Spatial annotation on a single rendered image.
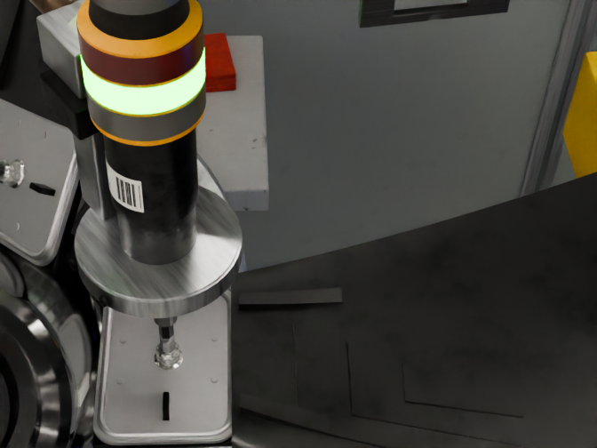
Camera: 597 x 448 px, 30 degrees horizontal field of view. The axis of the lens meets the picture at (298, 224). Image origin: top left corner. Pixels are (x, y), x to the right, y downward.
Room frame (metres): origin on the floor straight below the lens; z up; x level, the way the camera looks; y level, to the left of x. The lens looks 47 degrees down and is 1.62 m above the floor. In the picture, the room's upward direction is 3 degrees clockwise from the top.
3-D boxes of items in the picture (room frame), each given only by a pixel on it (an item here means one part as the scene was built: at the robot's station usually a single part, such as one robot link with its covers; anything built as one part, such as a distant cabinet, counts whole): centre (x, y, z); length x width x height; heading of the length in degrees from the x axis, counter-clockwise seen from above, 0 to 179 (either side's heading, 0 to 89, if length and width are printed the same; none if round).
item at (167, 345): (0.31, 0.06, 1.21); 0.01 x 0.01 x 0.05
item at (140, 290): (0.32, 0.06, 1.31); 0.09 x 0.07 x 0.10; 40
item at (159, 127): (0.31, 0.06, 1.35); 0.04 x 0.04 x 0.01
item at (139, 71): (0.31, 0.06, 1.38); 0.04 x 0.04 x 0.01
